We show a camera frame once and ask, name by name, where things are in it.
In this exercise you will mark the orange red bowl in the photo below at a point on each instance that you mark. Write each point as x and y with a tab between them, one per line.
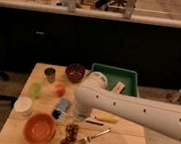
39	129

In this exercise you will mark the yellow banana toy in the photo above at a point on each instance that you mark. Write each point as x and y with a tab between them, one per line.
106	118

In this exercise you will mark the green translucent cup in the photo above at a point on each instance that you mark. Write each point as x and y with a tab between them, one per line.
35	90

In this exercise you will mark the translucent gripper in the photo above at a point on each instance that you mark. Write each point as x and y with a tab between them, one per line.
80	113

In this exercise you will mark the green plastic tray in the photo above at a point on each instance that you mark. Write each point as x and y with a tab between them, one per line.
117	74

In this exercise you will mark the blue sponge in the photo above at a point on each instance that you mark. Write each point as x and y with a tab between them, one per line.
61	105

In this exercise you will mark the dark maroon bowl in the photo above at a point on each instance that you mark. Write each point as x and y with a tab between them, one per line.
75	72

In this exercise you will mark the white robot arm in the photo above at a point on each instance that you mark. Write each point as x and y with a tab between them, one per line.
158	116

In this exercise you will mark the wooden block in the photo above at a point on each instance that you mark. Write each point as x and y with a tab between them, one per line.
118	88

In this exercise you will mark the dark metal cup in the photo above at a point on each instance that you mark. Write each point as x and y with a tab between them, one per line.
50	74

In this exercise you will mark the dark grape bunch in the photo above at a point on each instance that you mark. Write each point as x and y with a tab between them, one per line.
70	134

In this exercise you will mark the silver fork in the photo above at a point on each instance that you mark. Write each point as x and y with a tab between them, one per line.
86	140

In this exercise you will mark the red tomato toy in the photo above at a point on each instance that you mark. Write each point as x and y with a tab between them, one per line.
59	90

